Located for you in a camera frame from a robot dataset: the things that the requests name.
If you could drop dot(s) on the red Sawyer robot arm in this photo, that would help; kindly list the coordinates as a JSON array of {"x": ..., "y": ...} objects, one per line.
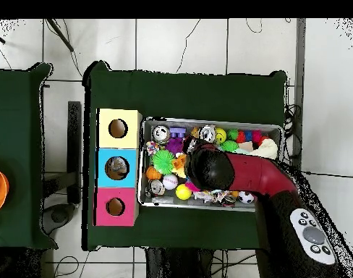
[{"x": 260, "y": 173}]

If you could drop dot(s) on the wooden box with three holes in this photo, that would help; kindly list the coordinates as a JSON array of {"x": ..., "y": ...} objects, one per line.
[{"x": 118, "y": 142}]

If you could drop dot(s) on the purple monster toy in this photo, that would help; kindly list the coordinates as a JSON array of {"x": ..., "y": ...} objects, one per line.
[{"x": 175, "y": 146}]

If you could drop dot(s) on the orange toy building block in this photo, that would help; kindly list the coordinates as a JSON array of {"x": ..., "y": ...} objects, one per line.
[{"x": 179, "y": 162}]

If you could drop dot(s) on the green spiky rubber ball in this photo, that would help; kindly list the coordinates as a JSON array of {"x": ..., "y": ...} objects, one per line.
[{"x": 162, "y": 161}]

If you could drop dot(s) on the silver drink can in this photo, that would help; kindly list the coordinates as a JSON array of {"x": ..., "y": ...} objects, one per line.
[{"x": 160, "y": 134}]

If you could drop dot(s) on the crushed silver can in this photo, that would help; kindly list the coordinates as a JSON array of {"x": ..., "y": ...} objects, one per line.
[{"x": 207, "y": 133}]

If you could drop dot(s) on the yellow smiley ball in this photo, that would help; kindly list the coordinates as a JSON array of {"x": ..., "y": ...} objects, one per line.
[{"x": 220, "y": 136}]

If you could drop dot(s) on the dark green table cloth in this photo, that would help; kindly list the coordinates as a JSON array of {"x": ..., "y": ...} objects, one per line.
[
  {"x": 188, "y": 95},
  {"x": 17, "y": 115}
]

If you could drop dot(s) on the soccer ball toy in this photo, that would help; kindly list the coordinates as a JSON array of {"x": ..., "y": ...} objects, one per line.
[{"x": 246, "y": 197}]

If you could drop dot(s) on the cream knitted cloth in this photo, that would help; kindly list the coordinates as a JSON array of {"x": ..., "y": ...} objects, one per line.
[{"x": 267, "y": 149}]

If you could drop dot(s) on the grey stand base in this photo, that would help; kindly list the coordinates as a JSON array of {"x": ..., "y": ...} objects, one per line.
[{"x": 59, "y": 215}]

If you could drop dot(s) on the black tripod leg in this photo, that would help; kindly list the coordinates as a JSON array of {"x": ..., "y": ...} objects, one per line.
[{"x": 60, "y": 35}]

